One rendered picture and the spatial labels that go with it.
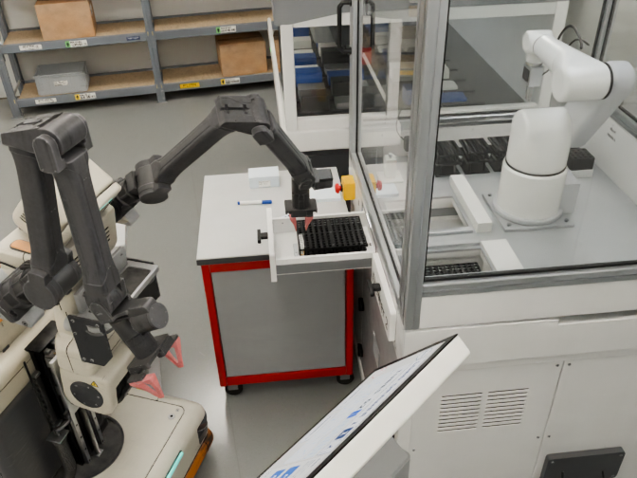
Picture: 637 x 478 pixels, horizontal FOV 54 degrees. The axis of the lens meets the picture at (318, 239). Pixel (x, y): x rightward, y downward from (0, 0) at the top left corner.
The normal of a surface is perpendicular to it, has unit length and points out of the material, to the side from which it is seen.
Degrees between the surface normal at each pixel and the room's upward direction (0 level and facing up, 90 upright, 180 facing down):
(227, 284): 90
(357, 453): 40
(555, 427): 90
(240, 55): 88
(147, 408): 0
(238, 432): 1
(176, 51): 90
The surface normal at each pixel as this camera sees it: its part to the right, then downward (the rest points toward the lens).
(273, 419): -0.02, -0.82
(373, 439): 0.46, -0.40
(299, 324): 0.10, 0.56
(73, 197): -0.23, 0.55
